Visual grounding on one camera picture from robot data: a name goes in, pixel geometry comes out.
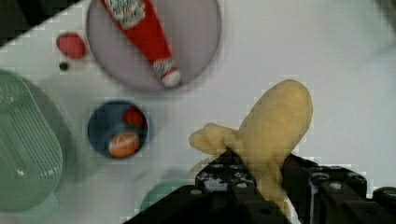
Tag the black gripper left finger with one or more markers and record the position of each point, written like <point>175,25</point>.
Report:
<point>227,173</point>

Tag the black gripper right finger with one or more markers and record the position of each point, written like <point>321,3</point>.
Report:
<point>302,179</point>

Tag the yellow plush banana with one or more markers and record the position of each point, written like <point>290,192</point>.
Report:
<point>268,134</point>

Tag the orange toy fruit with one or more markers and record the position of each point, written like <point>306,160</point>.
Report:
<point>124,145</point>

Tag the small red strawberry toy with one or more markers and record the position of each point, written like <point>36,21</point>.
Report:
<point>133,116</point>

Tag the blue small bowl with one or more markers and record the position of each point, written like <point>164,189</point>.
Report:
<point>105,123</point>

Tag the grey oval plate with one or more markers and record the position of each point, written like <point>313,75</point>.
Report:
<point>192,29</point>

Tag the red plush ketchup bottle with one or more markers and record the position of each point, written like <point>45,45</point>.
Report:
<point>138,20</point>

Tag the green perforated colander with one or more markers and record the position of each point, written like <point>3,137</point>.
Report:
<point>31,158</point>

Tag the red plush strawberry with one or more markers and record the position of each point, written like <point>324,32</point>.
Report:
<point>71,45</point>

